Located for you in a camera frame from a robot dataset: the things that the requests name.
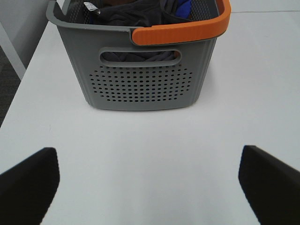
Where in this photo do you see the blue towel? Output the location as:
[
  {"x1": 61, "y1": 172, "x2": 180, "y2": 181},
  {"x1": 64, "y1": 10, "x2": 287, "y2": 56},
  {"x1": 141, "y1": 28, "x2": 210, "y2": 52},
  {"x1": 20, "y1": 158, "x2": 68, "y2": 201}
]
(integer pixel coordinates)
[{"x1": 175, "y1": 0, "x2": 192, "y2": 19}]

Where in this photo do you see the grey plastic laundry basket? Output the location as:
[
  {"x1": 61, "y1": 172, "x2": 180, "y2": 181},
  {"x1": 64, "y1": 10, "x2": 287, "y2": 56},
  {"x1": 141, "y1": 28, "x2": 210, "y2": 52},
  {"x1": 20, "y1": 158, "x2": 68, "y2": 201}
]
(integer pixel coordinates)
[{"x1": 46, "y1": 0, "x2": 220, "y2": 111}]

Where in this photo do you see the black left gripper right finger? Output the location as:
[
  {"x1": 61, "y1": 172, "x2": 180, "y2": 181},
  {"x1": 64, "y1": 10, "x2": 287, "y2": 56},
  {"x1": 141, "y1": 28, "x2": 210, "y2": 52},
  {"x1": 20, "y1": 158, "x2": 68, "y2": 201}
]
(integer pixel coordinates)
[{"x1": 238, "y1": 145, "x2": 300, "y2": 225}]

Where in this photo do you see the orange basket handle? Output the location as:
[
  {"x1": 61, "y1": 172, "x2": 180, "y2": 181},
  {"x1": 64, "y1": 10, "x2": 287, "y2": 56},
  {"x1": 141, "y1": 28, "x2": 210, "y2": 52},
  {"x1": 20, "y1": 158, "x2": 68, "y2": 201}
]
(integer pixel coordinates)
[{"x1": 132, "y1": 0, "x2": 231, "y2": 45}]

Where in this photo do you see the dark grey towel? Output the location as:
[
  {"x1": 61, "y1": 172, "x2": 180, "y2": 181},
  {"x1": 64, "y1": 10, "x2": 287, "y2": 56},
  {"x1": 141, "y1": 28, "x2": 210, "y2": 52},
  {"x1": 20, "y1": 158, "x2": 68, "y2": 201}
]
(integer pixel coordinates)
[{"x1": 84, "y1": 0, "x2": 191, "y2": 62}]

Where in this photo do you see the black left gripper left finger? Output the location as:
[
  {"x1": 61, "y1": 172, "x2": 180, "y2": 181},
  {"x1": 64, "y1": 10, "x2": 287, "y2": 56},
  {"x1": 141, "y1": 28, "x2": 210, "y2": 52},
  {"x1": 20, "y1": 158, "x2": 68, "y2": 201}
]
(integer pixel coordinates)
[{"x1": 0, "y1": 147, "x2": 60, "y2": 225}]

